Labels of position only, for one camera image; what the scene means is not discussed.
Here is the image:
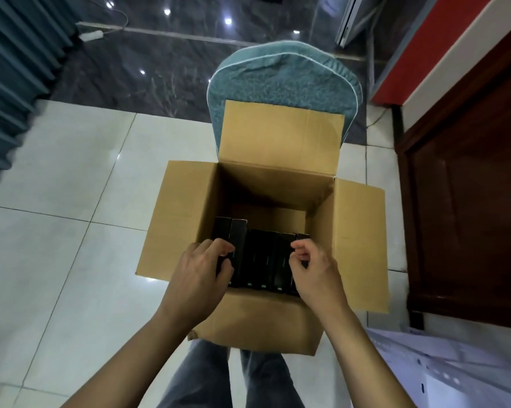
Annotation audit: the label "person's left forearm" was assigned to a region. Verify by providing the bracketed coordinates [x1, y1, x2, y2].
[64, 314, 207, 408]

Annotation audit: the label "row of slim black boxes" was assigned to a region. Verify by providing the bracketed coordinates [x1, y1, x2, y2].
[211, 216, 311, 294]

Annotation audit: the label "teal fabric chair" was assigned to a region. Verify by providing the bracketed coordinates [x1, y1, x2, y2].
[206, 40, 364, 154]

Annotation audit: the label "blue pleated curtain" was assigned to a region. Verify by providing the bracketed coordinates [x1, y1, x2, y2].
[0, 0, 78, 205]

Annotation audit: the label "glass door with metal frame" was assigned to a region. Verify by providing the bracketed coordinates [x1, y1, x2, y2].
[336, 0, 384, 77]

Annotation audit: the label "small printed brown carton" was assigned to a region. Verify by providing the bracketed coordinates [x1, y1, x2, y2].
[136, 100, 391, 356]

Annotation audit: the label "person's right hand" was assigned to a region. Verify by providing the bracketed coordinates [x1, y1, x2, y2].
[289, 237, 350, 318]

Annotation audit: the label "person's left hand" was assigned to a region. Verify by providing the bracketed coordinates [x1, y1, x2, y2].
[160, 239, 236, 332]

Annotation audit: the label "dark wooden door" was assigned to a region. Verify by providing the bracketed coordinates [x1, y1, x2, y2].
[395, 21, 511, 330]

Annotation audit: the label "person's grey trouser legs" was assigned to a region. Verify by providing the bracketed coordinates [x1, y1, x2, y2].
[157, 339, 306, 408]

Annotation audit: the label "white metal shelving rack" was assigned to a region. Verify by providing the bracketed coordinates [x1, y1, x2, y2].
[366, 327, 511, 408]

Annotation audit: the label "person's right forearm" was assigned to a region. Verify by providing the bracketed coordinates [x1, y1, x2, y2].
[319, 303, 414, 408]

